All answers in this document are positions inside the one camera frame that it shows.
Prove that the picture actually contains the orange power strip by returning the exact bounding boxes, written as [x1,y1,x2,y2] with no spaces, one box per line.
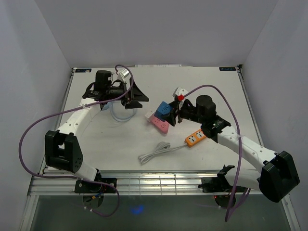
[184,129,206,148]

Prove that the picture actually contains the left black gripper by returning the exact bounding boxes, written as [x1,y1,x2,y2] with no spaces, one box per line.
[106,77,149,109]

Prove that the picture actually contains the right blue corner label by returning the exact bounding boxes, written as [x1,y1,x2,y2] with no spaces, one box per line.
[219,67,236,71]

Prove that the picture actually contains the pink triangular power strip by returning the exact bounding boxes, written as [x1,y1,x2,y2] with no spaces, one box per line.
[150,114,169,134]

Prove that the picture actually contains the blue corner label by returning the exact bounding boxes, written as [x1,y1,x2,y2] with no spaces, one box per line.
[75,68,92,73]
[219,67,236,71]

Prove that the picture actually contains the dark blue cube socket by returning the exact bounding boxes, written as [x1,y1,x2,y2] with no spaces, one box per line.
[154,101,173,122]

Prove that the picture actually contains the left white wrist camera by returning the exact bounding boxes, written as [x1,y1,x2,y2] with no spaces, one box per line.
[117,69,130,83]

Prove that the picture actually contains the purple cable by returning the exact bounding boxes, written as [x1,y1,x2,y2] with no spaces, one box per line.
[179,84,251,222]
[18,64,135,217]

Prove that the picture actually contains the white coiled power cord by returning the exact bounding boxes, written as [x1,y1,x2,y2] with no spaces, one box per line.
[138,141,187,165]

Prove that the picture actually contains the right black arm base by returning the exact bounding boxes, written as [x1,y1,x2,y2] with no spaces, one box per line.
[198,177,232,193]

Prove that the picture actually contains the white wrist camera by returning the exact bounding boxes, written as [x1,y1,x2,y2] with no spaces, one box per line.
[172,87,188,102]
[117,69,130,83]

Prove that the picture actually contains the left blue corner label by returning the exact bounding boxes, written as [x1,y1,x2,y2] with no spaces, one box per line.
[75,68,92,73]

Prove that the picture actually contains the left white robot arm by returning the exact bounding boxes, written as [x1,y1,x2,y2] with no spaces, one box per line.
[45,67,149,192]

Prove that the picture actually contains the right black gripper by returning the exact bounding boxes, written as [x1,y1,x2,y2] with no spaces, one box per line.
[160,100,205,127]

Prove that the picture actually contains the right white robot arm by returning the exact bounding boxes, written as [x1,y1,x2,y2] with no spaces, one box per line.
[159,95,300,203]

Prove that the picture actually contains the light blue power cord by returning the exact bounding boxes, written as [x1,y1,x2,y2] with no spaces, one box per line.
[109,102,139,122]

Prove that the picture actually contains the white charger plug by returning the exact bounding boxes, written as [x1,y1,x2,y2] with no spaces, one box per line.
[144,111,154,120]

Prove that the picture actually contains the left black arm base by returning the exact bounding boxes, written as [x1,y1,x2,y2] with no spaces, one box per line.
[74,178,117,194]

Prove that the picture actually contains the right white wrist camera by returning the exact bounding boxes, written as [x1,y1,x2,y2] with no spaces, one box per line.
[172,87,188,102]

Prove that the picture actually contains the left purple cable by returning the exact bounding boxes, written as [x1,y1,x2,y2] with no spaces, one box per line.
[18,64,135,217]

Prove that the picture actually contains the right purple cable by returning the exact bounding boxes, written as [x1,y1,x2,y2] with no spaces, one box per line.
[179,84,251,222]

